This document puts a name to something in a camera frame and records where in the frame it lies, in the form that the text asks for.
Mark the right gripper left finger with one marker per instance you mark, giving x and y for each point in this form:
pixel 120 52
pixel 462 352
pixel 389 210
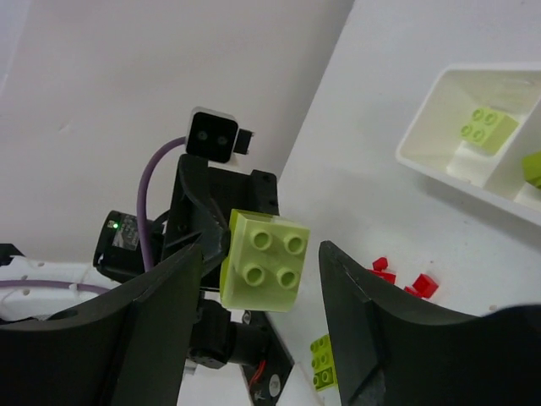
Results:
pixel 124 347

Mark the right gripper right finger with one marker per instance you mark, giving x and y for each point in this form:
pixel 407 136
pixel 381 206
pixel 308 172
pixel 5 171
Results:
pixel 392 348

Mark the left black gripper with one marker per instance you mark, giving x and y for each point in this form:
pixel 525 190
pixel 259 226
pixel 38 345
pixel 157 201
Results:
pixel 203 198

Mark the pale green lego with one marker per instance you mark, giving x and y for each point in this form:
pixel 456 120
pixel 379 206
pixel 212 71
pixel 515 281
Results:
pixel 264 265

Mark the lime green 2x4 lego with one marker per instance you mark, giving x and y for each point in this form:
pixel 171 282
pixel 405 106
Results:
pixel 531 169

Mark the white three-compartment tray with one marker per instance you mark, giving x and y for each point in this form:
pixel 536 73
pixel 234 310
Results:
pixel 432 144

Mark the lime green 2x2 lego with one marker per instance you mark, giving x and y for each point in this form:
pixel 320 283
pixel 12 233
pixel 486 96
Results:
pixel 488 129

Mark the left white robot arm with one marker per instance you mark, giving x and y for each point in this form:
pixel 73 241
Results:
pixel 33 289

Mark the lime green long lego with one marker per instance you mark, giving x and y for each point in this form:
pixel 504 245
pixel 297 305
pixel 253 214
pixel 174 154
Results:
pixel 322 363

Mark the red lego pile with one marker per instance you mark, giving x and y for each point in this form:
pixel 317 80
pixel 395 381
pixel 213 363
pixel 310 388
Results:
pixel 421 285

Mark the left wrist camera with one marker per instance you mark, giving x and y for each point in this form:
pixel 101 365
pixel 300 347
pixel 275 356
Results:
pixel 216 136

